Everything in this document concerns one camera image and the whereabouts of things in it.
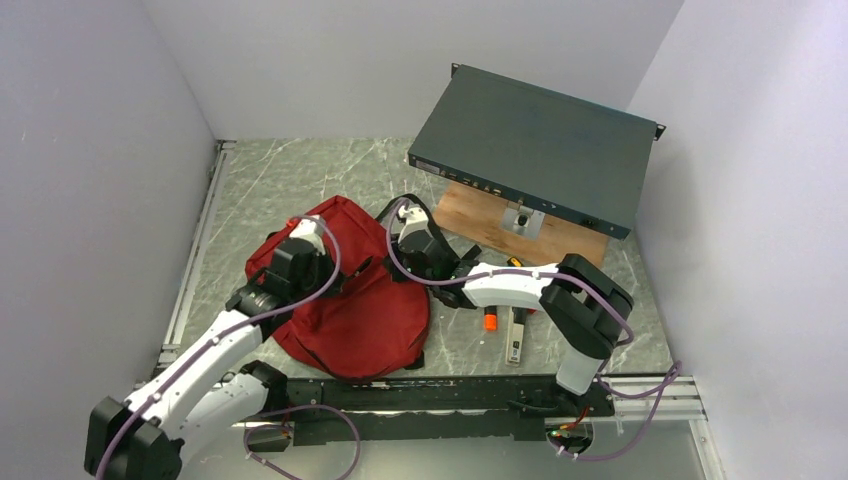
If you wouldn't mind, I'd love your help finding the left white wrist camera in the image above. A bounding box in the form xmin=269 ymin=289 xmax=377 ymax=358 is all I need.
xmin=288 ymin=215 xmax=326 ymax=255

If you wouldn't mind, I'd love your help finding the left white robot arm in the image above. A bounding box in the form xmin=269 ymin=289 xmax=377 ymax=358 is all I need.
xmin=84 ymin=219 xmax=342 ymax=479

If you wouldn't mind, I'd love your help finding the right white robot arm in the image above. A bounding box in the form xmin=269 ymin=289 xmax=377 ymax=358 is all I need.
xmin=386 ymin=230 xmax=635 ymax=415

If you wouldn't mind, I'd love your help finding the silver metal bracket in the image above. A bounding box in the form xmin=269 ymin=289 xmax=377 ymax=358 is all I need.
xmin=500 ymin=202 xmax=545 ymax=240

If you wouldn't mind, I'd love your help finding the orange capped marker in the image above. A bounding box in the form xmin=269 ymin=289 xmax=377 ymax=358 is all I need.
xmin=483 ymin=306 xmax=498 ymax=332

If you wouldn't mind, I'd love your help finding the red student backpack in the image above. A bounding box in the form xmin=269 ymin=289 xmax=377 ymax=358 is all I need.
xmin=228 ymin=196 xmax=430 ymax=383

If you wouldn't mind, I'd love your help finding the dark teal rack server box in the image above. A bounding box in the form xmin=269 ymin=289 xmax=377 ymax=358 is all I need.
xmin=406 ymin=64 xmax=665 ymax=239

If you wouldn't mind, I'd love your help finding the wooden board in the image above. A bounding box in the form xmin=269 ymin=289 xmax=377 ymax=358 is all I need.
xmin=433 ymin=182 xmax=609 ymax=267

